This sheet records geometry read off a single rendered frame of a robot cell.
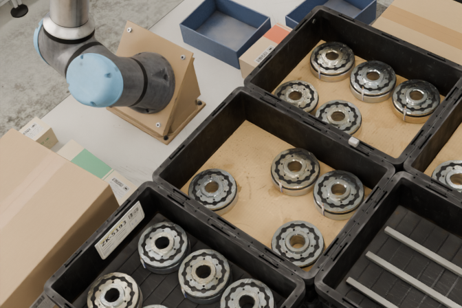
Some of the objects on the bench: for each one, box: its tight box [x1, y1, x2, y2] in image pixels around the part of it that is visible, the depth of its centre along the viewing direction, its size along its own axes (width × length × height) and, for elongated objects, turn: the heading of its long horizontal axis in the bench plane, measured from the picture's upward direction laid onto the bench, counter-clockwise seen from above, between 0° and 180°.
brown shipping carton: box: [371, 0, 462, 65], centre depth 177 cm, size 30×22×16 cm
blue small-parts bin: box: [285, 0, 377, 29], centre depth 196 cm, size 20×15×7 cm
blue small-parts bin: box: [179, 0, 272, 69], centre depth 198 cm, size 20×15×7 cm
